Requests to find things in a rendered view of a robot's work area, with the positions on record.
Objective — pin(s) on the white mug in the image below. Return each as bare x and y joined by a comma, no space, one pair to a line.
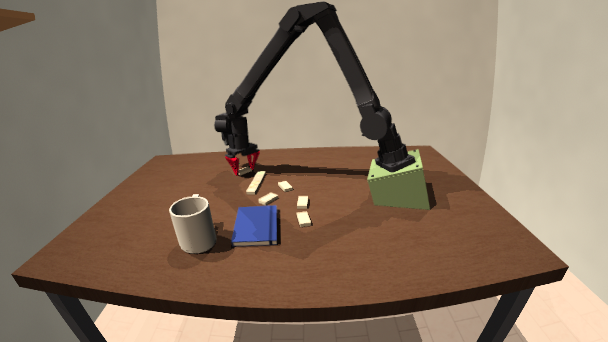
195,233

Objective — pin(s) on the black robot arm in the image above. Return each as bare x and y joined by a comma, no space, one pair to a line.
375,121

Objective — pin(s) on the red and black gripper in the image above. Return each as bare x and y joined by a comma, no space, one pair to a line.
243,146

